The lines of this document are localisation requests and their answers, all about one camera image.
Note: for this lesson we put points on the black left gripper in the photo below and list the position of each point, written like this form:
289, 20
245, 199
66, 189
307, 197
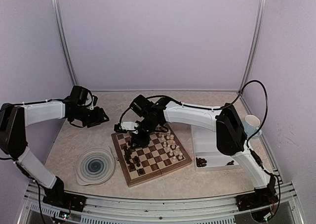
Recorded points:
98, 117

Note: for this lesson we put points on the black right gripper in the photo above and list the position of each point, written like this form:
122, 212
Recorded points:
142, 141

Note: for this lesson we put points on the wooden chess board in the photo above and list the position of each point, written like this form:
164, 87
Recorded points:
152, 169

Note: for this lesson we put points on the dark chess piece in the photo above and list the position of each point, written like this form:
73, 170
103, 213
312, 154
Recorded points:
125, 148

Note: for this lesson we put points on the dark piece back rank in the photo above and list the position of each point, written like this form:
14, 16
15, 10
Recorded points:
132, 166

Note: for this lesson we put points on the white plastic tray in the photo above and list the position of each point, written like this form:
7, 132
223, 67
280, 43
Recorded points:
204, 142

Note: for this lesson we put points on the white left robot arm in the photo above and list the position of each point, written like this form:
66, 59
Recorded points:
15, 121

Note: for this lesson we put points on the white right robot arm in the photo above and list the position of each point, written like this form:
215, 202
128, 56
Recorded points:
231, 138

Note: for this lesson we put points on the white chess pieces row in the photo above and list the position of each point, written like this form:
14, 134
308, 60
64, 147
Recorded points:
169, 152

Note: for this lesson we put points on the collapsible silicone bowl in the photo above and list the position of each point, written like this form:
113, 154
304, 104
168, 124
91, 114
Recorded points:
94, 166

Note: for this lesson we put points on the light blue mug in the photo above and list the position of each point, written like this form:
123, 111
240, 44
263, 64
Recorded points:
251, 125

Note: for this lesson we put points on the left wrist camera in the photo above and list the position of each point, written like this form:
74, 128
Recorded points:
91, 102

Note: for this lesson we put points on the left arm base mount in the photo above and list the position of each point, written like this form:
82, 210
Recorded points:
59, 198

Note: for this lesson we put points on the front aluminium rail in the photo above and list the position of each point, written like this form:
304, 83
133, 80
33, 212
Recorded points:
110, 210

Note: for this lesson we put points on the left aluminium frame post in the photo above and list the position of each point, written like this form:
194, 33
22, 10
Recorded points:
63, 42

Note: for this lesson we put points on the aluminium frame post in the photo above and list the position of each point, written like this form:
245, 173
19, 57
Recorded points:
254, 42
63, 42

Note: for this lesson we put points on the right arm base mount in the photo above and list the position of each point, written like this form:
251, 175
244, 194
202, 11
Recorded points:
259, 200

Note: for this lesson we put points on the right aluminium frame post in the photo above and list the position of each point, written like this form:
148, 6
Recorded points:
254, 42

